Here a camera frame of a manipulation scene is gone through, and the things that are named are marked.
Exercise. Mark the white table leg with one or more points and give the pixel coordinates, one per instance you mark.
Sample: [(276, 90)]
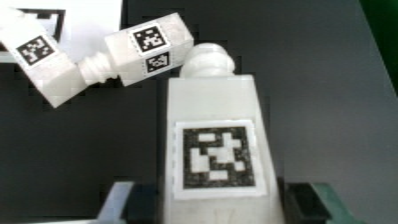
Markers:
[(144, 51), (220, 184), (39, 56)]

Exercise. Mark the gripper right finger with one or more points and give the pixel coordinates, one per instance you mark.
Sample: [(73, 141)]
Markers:
[(313, 205)]

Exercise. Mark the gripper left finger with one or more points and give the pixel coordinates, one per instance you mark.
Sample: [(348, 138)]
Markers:
[(128, 206)]

